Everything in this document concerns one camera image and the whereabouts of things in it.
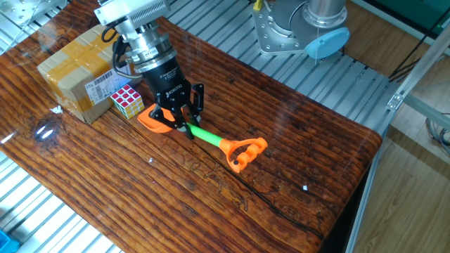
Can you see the aluminium frame post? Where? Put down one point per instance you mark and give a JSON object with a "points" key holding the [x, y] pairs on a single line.
{"points": [[422, 63]]}

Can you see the white Rubik's cube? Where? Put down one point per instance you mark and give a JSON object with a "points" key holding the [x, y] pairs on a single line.
{"points": [[126, 100]]}

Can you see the orange toy shovel green shaft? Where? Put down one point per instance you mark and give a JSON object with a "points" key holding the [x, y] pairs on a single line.
{"points": [[242, 151]]}

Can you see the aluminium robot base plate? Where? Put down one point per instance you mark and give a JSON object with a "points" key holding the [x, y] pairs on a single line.
{"points": [[267, 31]]}

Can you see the bare aluminium mounting plate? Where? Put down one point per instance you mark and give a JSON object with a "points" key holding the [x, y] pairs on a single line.
{"points": [[21, 8]]}

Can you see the aluminium frame rail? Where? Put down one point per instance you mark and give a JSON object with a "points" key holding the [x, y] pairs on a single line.
{"points": [[432, 110]]}

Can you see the glossy wood-grain table mat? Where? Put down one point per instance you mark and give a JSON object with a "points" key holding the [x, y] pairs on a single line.
{"points": [[175, 211]]}

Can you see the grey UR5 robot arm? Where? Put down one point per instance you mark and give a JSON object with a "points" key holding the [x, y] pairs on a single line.
{"points": [[130, 10]]}

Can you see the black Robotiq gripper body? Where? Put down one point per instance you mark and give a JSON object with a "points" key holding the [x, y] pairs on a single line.
{"points": [[167, 84]]}

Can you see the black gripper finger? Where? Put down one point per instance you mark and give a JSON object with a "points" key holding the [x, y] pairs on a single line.
{"points": [[167, 116], [197, 102]]}

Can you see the yellow clip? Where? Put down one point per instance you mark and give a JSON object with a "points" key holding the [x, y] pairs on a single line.
{"points": [[257, 4]]}

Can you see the cardboard box with yellow tape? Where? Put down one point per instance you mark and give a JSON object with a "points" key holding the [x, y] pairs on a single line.
{"points": [[70, 66]]}

